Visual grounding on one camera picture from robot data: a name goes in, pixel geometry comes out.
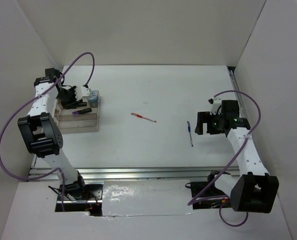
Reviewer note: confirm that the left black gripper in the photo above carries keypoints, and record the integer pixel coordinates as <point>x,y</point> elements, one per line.
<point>73,105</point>

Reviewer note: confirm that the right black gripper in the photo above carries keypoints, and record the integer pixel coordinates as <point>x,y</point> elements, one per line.
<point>205,117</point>

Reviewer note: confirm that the purple highlighter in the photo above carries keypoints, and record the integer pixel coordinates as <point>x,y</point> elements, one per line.
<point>82,111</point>

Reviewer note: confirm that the blue pen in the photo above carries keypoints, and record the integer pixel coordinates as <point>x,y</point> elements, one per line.
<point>190,134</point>

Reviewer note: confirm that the blue jar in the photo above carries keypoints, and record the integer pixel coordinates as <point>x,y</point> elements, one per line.
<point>93,99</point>

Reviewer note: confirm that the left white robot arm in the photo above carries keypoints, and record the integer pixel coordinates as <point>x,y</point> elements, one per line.
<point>42,136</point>

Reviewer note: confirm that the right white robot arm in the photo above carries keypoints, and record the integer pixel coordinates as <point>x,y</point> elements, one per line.
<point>255,190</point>

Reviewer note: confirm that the clear tiered organizer tray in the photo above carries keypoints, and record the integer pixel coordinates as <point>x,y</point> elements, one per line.
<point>69,123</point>

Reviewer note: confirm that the red pen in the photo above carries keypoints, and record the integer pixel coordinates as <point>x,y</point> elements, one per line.
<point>142,117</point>

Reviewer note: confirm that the white foil front cover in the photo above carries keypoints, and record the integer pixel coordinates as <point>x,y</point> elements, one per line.
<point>145,198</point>

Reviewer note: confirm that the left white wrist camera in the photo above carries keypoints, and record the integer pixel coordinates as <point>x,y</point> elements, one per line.
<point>82,92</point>

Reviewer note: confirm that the aluminium table frame rail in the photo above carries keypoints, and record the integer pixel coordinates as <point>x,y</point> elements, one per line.
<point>128,147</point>

